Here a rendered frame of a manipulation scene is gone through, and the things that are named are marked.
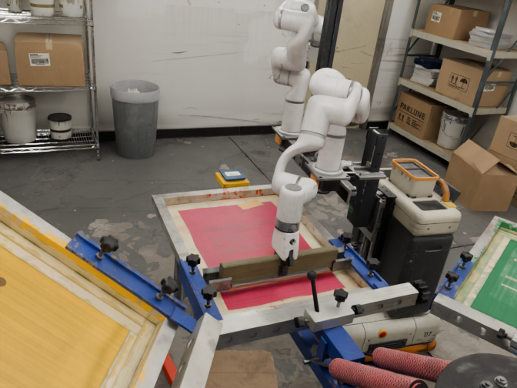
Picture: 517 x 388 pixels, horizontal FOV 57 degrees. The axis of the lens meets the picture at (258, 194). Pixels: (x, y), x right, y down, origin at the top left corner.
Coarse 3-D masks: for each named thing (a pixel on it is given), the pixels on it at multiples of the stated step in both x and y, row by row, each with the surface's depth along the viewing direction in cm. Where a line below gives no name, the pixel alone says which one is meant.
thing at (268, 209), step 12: (264, 204) 204; (240, 216) 192; (252, 216) 193; (264, 216) 194; (300, 240) 181; (264, 252) 172; (324, 276) 162; (288, 288) 155; (300, 288) 155; (324, 288) 157; (336, 288) 158
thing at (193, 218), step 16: (208, 208) 196; (224, 208) 197; (192, 224) 183; (208, 240) 175; (208, 256) 166; (224, 256) 167; (240, 256) 168; (256, 256) 169; (240, 288) 152; (256, 288) 153; (272, 288) 154; (240, 304) 145; (256, 304) 146
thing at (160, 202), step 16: (176, 192) 197; (192, 192) 199; (208, 192) 200; (224, 192) 202; (240, 192) 205; (256, 192) 208; (272, 192) 212; (160, 208) 185; (304, 208) 197; (304, 224) 192; (320, 224) 187; (176, 240) 166; (320, 240) 181; (176, 256) 162; (352, 272) 163; (368, 288) 154; (288, 304) 142
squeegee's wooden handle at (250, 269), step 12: (300, 252) 155; (312, 252) 156; (324, 252) 157; (336, 252) 159; (228, 264) 145; (240, 264) 146; (252, 264) 147; (264, 264) 149; (276, 264) 151; (300, 264) 155; (312, 264) 158; (324, 264) 160; (228, 276) 146; (240, 276) 148; (252, 276) 150; (264, 276) 152
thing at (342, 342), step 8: (336, 328) 128; (328, 336) 125; (336, 336) 125; (344, 336) 125; (328, 344) 125; (336, 344) 123; (344, 344) 123; (352, 344) 123; (328, 352) 125; (336, 352) 121; (344, 352) 120; (352, 352) 121; (360, 352) 121; (352, 360) 119; (360, 360) 120
